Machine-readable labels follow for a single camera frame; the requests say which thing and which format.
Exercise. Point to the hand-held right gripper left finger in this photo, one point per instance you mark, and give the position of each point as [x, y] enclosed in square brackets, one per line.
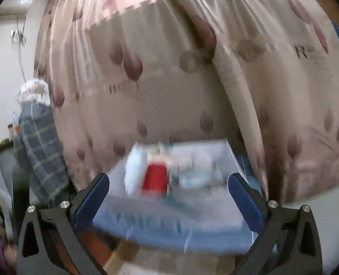
[92, 200]

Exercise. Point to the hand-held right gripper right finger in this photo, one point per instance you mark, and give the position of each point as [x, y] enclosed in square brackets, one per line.
[244, 200]

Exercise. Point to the white shoe box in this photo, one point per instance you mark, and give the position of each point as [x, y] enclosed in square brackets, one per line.
[204, 206]

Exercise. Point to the light blue underwear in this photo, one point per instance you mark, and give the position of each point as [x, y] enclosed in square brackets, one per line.
[135, 169]

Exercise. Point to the red underwear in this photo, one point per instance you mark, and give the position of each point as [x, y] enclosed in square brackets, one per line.
[155, 177]

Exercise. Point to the wooden nightstand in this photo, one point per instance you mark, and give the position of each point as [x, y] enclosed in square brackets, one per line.
[95, 246]

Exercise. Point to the grey plaid bedding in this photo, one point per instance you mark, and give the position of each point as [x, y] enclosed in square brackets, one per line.
[37, 149]

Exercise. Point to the blue checked cloth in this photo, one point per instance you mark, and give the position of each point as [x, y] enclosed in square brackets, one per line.
[158, 237]

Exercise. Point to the white crumpled bag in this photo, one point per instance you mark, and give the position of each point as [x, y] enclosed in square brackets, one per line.
[33, 90]

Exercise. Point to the leaf print curtain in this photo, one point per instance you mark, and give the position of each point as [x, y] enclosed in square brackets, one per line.
[172, 91]

